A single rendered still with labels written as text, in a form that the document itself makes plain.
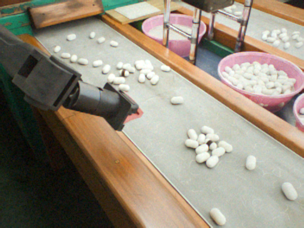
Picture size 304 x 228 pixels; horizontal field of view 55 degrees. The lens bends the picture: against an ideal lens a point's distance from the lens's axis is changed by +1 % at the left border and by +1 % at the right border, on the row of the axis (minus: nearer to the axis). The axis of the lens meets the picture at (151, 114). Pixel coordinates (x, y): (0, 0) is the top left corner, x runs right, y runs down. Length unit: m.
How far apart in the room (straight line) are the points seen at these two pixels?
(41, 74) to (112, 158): 0.27
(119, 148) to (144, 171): 0.09
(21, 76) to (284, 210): 0.55
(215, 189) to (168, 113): 0.27
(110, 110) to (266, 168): 0.38
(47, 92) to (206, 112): 0.48
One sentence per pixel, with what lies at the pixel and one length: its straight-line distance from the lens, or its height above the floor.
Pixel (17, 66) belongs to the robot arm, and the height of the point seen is 1.01.
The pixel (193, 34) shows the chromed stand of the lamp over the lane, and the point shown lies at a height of 0.86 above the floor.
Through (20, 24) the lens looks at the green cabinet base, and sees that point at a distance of 1.29.
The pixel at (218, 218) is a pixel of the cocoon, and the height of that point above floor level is 0.76.
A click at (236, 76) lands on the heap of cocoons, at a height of 0.74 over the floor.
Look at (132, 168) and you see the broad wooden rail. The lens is 0.64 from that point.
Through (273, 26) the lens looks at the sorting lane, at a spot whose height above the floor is 0.74.
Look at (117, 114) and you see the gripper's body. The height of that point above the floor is 0.88.
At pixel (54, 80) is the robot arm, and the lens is 0.49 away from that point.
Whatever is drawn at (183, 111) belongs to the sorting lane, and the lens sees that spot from 0.82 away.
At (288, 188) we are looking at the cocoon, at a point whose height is 0.76.
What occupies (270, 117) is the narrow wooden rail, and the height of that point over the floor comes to 0.76.
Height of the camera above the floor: 1.26
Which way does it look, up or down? 40 degrees down
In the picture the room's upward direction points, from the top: straight up
